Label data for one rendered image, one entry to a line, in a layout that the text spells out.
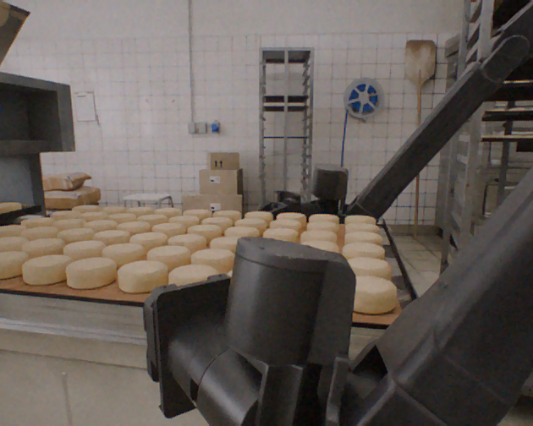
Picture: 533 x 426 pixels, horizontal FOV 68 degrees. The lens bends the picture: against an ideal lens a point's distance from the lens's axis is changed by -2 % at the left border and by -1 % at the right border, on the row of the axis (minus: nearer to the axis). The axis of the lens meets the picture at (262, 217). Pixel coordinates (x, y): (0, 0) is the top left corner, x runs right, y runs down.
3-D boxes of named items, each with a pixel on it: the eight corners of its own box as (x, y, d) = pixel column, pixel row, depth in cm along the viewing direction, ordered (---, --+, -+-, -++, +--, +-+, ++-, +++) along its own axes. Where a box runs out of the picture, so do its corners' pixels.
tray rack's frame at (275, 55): (259, 230, 444) (259, 60, 409) (305, 230, 443) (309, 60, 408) (257, 245, 381) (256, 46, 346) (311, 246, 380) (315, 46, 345)
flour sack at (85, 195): (76, 211, 367) (74, 193, 364) (31, 211, 366) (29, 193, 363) (105, 199, 438) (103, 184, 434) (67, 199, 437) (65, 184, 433)
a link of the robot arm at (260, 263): (431, 536, 19) (392, 426, 27) (486, 297, 18) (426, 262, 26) (184, 475, 20) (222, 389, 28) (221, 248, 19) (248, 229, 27)
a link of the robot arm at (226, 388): (237, 505, 20) (321, 473, 23) (260, 375, 19) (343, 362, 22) (184, 423, 25) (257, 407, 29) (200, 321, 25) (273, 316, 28)
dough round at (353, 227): (343, 234, 64) (344, 222, 63) (376, 235, 63) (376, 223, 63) (346, 243, 59) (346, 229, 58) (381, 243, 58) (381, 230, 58)
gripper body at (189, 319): (156, 407, 31) (194, 472, 25) (147, 286, 29) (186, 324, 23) (228, 380, 35) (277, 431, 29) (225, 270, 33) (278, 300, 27)
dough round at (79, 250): (94, 252, 54) (93, 237, 53) (114, 259, 51) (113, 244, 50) (57, 261, 50) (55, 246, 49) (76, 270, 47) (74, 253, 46)
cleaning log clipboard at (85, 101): (99, 127, 447) (96, 90, 439) (98, 127, 445) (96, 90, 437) (76, 127, 449) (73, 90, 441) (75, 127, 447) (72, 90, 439)
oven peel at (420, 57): (400, 239, 416) (406, 38, 402) (398, 239, 421) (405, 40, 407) (429, 240, 414) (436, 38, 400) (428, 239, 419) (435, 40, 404)
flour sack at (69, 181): (2, 192, 382) (-1, 175, 379) (25, 187, 423) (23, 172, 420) (76, 192, 384) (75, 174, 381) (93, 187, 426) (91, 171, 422)
